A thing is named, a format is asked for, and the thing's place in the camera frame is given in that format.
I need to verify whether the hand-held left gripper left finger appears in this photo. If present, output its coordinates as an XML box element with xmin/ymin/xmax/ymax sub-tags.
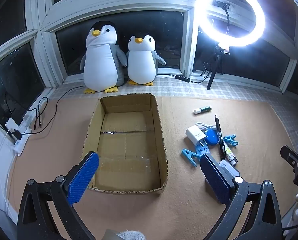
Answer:
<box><xmin>17</xmin><ymin>151</ymin><xmax>99</xmax><ymax>240</ymax></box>

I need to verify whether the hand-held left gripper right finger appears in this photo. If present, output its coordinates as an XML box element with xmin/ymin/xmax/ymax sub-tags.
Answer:
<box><xmin>200</xmin><ymin>153</ymin><xmax>282</xmax><ymax>240</ymax></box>

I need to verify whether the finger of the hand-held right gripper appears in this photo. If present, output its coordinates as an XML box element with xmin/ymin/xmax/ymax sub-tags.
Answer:
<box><xmin>280</xmin><ymin>145</ymin><xmax>298</xmax><ymax>172</ymax></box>

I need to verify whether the silver tin case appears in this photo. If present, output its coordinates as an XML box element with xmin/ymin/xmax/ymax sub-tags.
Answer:
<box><xmin>219</xmin><ymin>159</ymin><xmax>240</xmax><ymax>178</ymax></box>

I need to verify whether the white patterned lighter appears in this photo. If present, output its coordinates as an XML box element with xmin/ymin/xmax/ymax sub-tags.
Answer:
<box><xmin>223</xmin><ymin>142</ymin><xmax>238</xmax><ymax>165</ymax></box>

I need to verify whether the blue round case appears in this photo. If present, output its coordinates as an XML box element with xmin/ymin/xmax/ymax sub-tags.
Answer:
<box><xmin>204</xmin><ymin>127</ymin><xmax>219</xmax><ymax>146</ymax></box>

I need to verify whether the white wall charger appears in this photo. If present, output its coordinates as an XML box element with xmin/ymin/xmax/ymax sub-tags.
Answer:
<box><xmin>186</xmin><ymin>127</ymin><xmax>208</xmax><ymax>153</ymax></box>

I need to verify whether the black pen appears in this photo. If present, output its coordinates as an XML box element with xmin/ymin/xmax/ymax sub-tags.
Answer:
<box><xmin>215</xmin><ymin>114</ymin><xmax>225</xmax><ymax>159</ymax></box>

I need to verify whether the brown cardboard box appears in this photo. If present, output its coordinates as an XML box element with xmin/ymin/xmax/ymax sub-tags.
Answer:
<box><xmin>82</xmin><ymin>93</ymin><xmax>169</xmax><ymax>195</ymax></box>

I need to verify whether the white cable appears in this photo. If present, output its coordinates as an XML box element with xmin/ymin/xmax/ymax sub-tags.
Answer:
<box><xmin>194</xmin><ymin>122</ymin><xmax>218</xmax><ymax>132</ymax></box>

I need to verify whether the white green glue stick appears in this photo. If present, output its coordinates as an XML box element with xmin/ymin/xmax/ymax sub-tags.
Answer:
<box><xmin>193</xmin><ymin>107</ymin><xmax>211</xmax><ymax>115</ymax></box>

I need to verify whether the white power strip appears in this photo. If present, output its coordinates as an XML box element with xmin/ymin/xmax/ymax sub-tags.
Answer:
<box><xmin>13</xmin><ymin>110</ymin><xmax>37</xmax><ymax>157</ymax></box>

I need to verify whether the grey fuzzy clothing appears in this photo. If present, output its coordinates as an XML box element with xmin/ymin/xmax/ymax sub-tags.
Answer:
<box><xmin>115</xmin><ymin>230</ymin><xmax>149</xmax><ymax>240</ymax></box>

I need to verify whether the black tripod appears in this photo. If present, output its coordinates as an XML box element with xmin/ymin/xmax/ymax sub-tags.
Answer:
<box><xmin>206</xmin><ymin>45</ymin><xmax>229</xmax><ymax>90</ymax></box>

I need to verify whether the large penguin plush toy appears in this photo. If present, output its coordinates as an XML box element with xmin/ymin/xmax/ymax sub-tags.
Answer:
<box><xmin>80</xmin><ymin>21</ymin><xmax>128</xmax><ymax>95</ymax></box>

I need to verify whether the small penguin plush toy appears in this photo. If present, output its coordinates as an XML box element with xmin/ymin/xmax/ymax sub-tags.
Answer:
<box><xmin>125</xmin><ymin>35</ymin><xmax>167</xmax><ymax>87</ymax></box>

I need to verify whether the black gooseneck phone clamp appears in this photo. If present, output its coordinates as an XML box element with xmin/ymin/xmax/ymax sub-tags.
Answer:
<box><xmin>213</xmin><ymin>0</ymin><xmax>230</xmax><ymax>45</ymax></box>

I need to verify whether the looped black cable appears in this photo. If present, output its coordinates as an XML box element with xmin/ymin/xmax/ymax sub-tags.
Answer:
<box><xmin>32</xmin><ymin>96</ymin><xmax>49</xmax><ymax>130</ymax></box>

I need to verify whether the black inline switch cable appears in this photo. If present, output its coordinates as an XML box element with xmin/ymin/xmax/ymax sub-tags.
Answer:
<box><xmin>156</xmin><ymin>55</ymin><xmax>214</xmax><ymax>83</ymax></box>

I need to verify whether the white window frame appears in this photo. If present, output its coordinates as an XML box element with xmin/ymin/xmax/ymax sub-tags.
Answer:
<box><xmin>0</xmin><ymin>0</ymin><xmax>298</xmax><ymax>98</ymax></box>

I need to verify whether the white ring light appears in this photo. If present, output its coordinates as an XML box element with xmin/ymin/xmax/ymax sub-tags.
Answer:
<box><xmin>195</xmin><ymin>0</ymin><xmax>265</xmax><ymax>47</ymax></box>

